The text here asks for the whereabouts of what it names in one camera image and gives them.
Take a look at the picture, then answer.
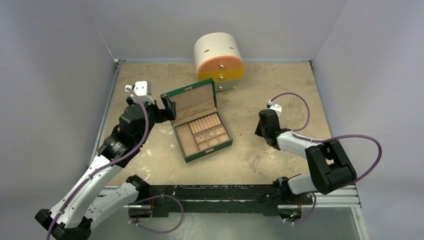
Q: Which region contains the green jewelry box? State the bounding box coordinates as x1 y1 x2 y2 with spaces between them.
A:
163 78 233 163

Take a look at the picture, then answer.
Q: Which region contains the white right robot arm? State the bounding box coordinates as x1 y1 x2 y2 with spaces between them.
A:
255 109 357 204

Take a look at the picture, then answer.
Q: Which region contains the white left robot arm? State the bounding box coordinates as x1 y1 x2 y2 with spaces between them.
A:
35 93 177 240

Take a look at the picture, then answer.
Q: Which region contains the round pastel drawer cabinet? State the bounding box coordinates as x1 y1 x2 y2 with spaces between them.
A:
193 32 245 91

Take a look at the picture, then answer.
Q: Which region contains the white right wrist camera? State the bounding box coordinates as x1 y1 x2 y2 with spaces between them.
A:
266 101 282 117

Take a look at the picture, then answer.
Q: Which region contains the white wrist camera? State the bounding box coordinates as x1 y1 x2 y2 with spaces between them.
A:
266 101 282 117
125 81 155 104

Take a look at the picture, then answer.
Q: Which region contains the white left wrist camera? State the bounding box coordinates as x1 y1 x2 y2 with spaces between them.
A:
125 81 155 104

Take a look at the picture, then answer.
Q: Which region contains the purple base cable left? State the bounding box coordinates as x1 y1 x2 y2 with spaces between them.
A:
127 195 184 235

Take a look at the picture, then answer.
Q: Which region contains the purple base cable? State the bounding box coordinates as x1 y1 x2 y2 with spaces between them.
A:
283 198 316 226
127 195 184 235

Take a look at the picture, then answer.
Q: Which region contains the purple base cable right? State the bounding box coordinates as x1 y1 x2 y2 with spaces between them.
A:
283 198 316 226

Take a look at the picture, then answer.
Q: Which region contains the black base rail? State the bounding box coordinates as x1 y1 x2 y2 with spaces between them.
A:
126 175 314 220

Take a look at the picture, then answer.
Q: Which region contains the aluminium frame rail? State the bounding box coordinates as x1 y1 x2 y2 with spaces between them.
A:
89 59 362 210

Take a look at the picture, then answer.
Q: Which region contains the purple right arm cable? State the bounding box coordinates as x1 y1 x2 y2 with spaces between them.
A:
269 92 383 185

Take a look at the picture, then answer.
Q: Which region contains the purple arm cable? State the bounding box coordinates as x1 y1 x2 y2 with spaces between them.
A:
269 92 383 185
45 87 150 240

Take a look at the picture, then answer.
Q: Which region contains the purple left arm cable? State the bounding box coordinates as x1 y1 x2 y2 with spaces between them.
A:
45 87 150 240

